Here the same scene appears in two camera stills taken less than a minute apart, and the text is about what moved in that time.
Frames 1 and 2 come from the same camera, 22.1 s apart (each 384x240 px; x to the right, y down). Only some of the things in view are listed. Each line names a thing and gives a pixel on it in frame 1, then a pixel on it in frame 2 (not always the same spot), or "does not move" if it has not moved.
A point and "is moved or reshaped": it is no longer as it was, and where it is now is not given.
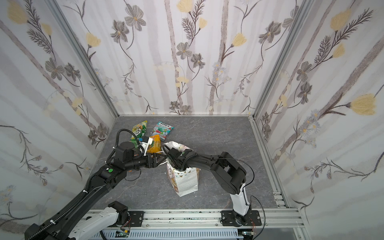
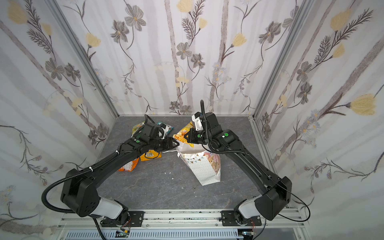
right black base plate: x=251 y=218 does not move
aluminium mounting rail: x=209 y=219 does not move
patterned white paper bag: x=185 y=181 is moved or reshaped
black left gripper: x=151 y=160 → x=167 y=142
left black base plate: x=136 y=218 does not move
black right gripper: x=177 y=154 → x=191 y=135
